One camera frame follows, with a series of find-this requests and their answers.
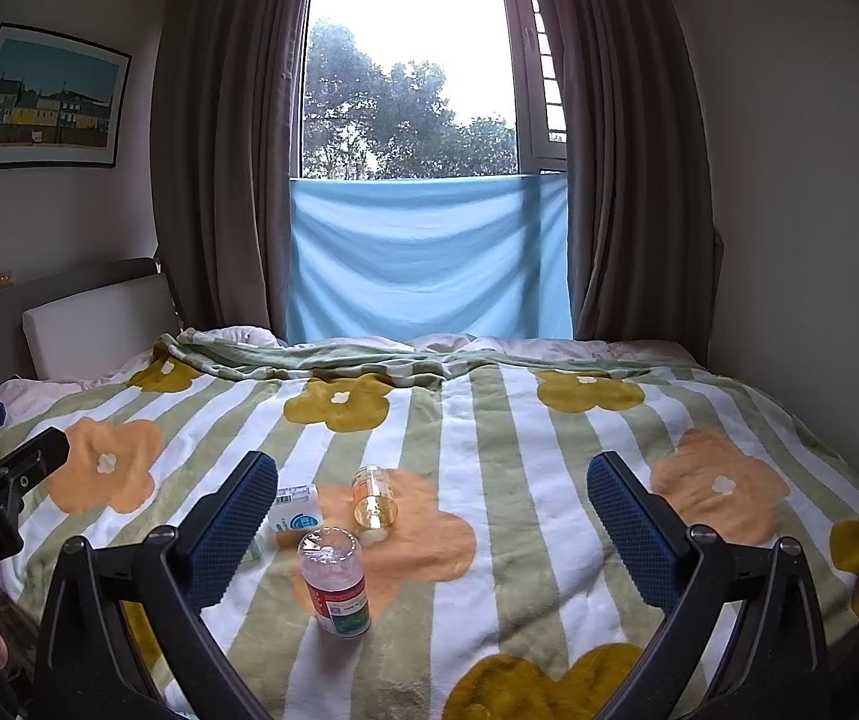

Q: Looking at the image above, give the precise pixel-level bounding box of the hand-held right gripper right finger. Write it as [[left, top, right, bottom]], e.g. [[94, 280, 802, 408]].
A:
[[585, 451, 831, 720]]

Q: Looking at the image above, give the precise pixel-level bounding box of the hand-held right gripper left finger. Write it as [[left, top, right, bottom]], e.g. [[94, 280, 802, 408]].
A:
[[31, 450, 281, 720]]

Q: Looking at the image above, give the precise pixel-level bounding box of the small amber glass bottle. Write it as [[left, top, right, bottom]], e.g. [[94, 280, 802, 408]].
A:
[[352, 465, 401, 530]]

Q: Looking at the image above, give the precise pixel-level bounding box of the white box with blue label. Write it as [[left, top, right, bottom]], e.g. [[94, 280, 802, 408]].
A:
[[248, 484, 325, 563]]

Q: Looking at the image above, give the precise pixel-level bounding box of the clear plastic bottle with label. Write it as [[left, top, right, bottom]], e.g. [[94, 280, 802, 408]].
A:
[[295, 527, 373, 640]]

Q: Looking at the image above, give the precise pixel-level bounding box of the striped floral blanket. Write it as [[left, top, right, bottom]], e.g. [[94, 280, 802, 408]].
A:
[[0, 328, 859, 720]]

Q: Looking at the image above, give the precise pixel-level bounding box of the white headboard cushion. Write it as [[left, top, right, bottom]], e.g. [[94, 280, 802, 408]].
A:
[[22, 274, 180, 382]]

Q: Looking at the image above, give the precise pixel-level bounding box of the framed picture of houses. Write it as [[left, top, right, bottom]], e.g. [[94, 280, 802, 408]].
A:
[[0, 22, 134, 176]]

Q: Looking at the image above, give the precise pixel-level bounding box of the light blue cloth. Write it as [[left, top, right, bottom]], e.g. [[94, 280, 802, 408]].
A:
[[287, 172, 575, 346]]

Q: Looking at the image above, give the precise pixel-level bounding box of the brown curtain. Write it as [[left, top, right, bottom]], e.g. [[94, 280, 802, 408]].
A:
[[530, 0, 725, 346], [149, 0, 315, 336]]

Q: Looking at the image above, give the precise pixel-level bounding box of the window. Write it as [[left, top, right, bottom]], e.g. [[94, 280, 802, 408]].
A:
[[299, 0, 570, 183]]

